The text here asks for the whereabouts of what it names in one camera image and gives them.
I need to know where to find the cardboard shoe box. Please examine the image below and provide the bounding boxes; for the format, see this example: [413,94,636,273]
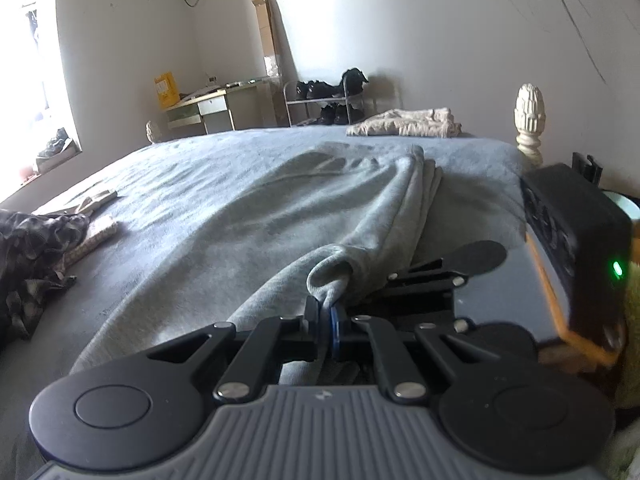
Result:
[34,139,83,174]

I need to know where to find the tall cardboard box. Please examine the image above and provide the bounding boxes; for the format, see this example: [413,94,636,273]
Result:
[249,0,289,129]

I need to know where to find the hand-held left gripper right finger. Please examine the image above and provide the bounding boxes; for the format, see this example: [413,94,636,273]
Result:
[330,305,496,403]

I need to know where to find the dark plaid shirt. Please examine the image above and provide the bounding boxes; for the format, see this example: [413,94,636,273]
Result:
[0,209,92,342]

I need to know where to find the metal shoe rack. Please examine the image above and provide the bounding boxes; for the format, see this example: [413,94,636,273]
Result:
[283,66,377,128]

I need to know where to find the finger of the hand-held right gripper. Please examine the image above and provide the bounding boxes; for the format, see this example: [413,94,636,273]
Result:
[386,257,468,289]
[349,284,457,322]

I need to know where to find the folded beige clothes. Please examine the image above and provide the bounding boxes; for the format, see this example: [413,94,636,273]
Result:
[345,106,463,140]

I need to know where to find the beige knit cloth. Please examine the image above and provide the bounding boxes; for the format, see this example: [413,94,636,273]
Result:
[61,213,120,268]

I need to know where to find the bright window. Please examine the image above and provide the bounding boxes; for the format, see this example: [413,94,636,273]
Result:
[0,0,77,197]

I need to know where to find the grey hoodie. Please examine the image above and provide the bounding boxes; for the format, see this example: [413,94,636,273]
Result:
[70,142,447,387]

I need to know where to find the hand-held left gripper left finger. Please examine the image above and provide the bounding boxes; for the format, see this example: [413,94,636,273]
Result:
[147,296,331,403]

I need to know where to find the person's hair strands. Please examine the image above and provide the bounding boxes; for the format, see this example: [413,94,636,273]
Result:
[499,0,627,87]

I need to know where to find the dark sneakers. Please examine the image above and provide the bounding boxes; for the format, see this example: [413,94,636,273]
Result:
[36,126,72,159]

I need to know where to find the light desk with drawers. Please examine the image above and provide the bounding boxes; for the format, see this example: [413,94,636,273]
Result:
[164,76,282,137]

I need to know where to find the yellow box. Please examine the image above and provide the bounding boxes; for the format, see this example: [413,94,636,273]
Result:
[153,71,181,110]

